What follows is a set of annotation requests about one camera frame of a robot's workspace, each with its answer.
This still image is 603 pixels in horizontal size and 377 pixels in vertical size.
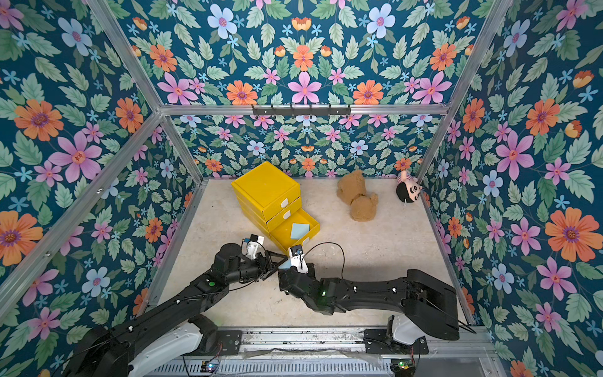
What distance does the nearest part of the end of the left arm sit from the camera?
0.70 meters

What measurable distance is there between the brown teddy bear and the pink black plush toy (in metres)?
0.16

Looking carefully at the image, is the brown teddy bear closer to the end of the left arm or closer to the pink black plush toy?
the pink black plush toy

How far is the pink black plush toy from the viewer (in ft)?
3.49

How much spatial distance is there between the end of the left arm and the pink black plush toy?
0.65 m

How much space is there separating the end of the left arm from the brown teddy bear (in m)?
0.40

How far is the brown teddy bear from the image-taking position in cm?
99

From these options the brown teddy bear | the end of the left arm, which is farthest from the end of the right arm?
the brown teddy bear

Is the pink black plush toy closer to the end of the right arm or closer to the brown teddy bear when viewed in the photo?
the brown teddy bear

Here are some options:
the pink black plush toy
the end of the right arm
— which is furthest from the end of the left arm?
the pink black plush toy
